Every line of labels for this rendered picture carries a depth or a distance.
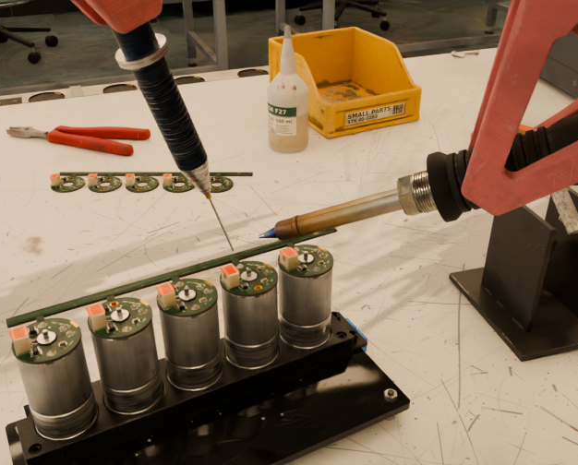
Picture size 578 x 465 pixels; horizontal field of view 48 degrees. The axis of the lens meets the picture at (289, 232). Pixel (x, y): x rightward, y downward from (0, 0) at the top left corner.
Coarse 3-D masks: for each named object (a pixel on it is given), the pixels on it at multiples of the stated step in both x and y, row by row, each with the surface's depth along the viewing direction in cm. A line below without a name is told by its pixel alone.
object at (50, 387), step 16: (48, 352) 24; (80, 352) 25; (32, 368) 24; (48, 368) 24; (64, 368) 24; (80, 368) 25; (32, 384) 24; (48, 384) 24; (64, 384) 24; (80, 384) 25; (32, 400) 25; (48, 400) 24; (64, 400) 25; (80, 400) 25; (32, 416) 26; (48, 416) 25; (64, 416) 25; (80, 416) 25; (96, 416) 27; (48, 432) 25; (64, 432) 25; (80, 432) 26
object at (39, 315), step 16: (288, 240) 30; (304, 240) 30; (224, 256) 29; (240, 256) 29; (176, 272) 28; (192, 272) 28; (128, 288) 27; (144, 288) 27; (64, 304) 26; (80, 304) 26; (16, 320) 25; (32, 320) 25
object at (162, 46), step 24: (144, 24) 18; (120, 48) 19; (144, 48) 19; (168, 48) 19; (144, 72) 19; (168, 72) 20; (144, 96) 20; (168, 96) 20; (168, 120) 20; (168, 144) 21; (192, 144) 21; (192, 168) 22
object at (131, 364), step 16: (112, 304) 26; (96, 336) 25; (144, 336) 25; (96, 352) 25; (112, 352) 25; (128, 352) 25; (144, 352) 26; (112, 368) 25; (128, 368) 25; (144, 368) 26; (112, 384) 26; (128, 384) 26; (144, 384) 26; (160, 384) 27; (112, 400) 26; (128, 400) 26; (144, 400) 27
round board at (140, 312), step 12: (120, 300) 26; (132, 300) 26; (108, 312) 26; (132, 312) 26; (144, 312) 26; (108, 324) 25; (120, 324) 25; (132, 324) 25; (144, 324) 25; (108, 336) 24; (120, 336) 24
